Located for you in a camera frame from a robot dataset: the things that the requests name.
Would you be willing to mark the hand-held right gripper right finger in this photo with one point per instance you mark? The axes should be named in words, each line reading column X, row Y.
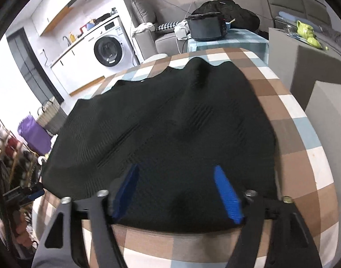
column 227, row 195

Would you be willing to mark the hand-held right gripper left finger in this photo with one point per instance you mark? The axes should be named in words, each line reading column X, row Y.
column 125, row 192

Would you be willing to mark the black knit sweater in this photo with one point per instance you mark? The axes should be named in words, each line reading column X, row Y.
column 159, row 117

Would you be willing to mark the shoe rack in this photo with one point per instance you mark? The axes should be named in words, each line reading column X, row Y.
column 11, row 159

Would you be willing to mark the purple bag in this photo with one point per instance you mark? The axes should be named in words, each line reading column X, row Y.
column 35, row 136

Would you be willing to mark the woven laundry basket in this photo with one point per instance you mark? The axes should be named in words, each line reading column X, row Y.
column 51, row 115

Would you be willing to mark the brown checked tablecloth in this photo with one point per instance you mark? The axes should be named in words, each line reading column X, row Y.
column 284, row 111

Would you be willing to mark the dark glass door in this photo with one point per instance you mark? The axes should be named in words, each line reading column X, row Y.
column 33, row 64

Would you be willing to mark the pale box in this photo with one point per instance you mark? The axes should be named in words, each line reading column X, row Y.
column 329, row 109

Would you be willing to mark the white base cabinet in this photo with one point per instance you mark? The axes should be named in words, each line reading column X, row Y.
column 78, row 67

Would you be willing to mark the grey sofa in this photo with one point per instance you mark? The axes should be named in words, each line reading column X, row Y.
column 164, row 43

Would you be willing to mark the grey box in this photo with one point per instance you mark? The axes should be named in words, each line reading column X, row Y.
column 318, row 69

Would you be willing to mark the teal checked tablecloth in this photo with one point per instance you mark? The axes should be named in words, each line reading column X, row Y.
column 237, row 40

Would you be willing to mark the white washing machine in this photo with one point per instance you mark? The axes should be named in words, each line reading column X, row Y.
column 123, row 35

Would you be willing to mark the black faucet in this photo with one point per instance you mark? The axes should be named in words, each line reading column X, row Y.
column 66, row 39

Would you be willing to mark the yellow bottle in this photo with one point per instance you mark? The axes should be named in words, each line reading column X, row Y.
column 72, row 37

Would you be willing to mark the white cloth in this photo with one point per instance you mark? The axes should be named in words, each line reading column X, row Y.
column 142, row 28

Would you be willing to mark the dark grey rice cooker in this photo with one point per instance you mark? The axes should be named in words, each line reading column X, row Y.
column 205, row 29

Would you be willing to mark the red box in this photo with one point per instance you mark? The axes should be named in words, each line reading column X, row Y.
column 83, row 29

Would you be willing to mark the blue container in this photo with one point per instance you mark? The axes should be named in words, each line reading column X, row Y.
column 90, row 25

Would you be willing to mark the houndstooth cushion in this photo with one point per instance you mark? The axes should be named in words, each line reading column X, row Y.
column 166, row 26

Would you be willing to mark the white grey clothing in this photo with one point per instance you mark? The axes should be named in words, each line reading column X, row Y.
column 182, row 29

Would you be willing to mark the lime green shoe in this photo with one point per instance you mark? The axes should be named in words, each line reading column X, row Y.
column 314, row 42
column 305, row 29

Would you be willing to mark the grey pillow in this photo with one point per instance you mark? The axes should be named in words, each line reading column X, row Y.
column 144, row 12

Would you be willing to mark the black jacket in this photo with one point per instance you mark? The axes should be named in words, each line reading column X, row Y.
column 240, row 12

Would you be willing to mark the light blue pillow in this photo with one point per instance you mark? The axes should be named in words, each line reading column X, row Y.
column 287, row 15

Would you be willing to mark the white wall cabinet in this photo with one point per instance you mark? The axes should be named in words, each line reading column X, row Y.
column 56, row 14

